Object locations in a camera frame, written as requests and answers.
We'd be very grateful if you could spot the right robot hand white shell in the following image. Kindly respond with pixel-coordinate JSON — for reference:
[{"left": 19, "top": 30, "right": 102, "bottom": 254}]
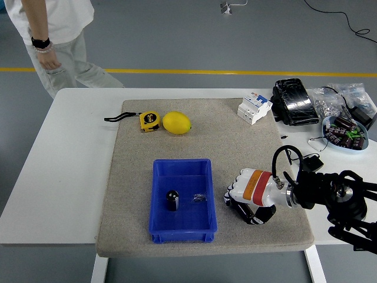
[{"left": 223, "top": 167, "right": 291, "bottom": 226}]

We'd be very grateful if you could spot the person's hand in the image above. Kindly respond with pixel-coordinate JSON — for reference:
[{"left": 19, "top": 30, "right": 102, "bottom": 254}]
[{"left": 37, "top": 49, "right": 62, "bottom": 71}]

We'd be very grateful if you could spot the dark cylindrical battery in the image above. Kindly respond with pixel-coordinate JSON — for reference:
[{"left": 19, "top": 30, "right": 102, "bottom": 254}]
[
  {"left": 235, "top": 202, "right": 256, "bottom": 224},
  {"left": 165, "top": 189, "right": 180, "bottom": 212}
]

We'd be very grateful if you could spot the blue plastic box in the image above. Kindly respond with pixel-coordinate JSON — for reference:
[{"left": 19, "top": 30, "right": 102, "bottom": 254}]
[{"left": 148, "top": 158, "right": 219, "bottom": 244}]

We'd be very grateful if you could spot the black wrist band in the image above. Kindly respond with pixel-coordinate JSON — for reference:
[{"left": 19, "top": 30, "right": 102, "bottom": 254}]
[{"left": 31, "top": 37, "right": 51, "bottom": 50}]

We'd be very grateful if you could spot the person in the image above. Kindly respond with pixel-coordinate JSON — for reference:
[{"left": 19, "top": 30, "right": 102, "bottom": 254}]
[{"left": 5, "top": 0, "right": 124, "bottom": 100}]

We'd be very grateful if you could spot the grey-brown mat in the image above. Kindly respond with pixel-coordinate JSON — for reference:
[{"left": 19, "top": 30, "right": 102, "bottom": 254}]
[{"left": 95, "top": 98, "right": 315, "bottom": 258}]

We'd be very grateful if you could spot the small black power adapter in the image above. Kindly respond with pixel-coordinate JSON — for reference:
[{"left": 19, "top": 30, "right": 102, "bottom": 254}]
[{"left": 286, "top": 148, "right": 324, "bottom": 173}]

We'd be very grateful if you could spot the white circuit breaker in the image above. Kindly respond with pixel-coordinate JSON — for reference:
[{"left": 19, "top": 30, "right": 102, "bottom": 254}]
[{"left": 237, "top": 91, "right": 273, "bottom": 126}]

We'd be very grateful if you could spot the black plastic-wrapped device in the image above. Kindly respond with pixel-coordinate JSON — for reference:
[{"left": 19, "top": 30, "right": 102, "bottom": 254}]
[{"left": 270, "top": 78, "right": 321, "bottom": 127}]

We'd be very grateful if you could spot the white table leg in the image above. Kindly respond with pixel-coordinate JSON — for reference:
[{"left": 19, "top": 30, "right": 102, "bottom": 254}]
[
  {"left": 90, "top": 254, "right": 110, "bottom": 283},
  {"left": 305, "top": 244, "right": 327, "bottom": 283}
]

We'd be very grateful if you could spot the yellow lemon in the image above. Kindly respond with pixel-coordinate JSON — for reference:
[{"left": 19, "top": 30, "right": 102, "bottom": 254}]
[{"left": 162, "top": 110, "right": 193, "bottom": 136}]

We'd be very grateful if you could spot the light blue bowl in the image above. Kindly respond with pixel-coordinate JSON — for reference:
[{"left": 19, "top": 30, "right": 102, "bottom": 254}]
[{"left": 321, "top": 115, "right": 371, "bottom": 154}]

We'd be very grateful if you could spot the clear bag of silver nuts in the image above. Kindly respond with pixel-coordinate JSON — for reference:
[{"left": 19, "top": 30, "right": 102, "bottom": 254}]
[{"left": 310, "top": 87, "right": 347, "bottom": 119}]

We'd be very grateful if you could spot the yellow tape measure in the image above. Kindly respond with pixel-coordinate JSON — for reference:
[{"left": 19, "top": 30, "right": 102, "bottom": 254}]
[{"left": 104, "top": 111, "right": 163, "bottom": 133}]

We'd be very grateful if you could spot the large black power adapter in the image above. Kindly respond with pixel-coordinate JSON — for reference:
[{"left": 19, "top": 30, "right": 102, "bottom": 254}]
[{"left": 341, "top": 101, "right": 377, "bottom": 130}]

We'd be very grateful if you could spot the clear bag of small screws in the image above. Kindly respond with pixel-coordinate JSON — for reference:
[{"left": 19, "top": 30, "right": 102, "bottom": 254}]
[{"left": 328, "top": 82, "right": 377, "bottom": 113}]

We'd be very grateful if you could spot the silver floor socket with cable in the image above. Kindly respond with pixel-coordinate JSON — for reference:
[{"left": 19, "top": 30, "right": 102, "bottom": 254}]
[{"left": 220, "top": 0, "right": 248, "bottom": 15}]

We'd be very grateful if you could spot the black floor cable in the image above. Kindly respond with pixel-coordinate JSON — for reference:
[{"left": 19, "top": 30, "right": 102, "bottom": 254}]
[{"left": 303, "top": 0, "right": 377, "bottom": 45}]

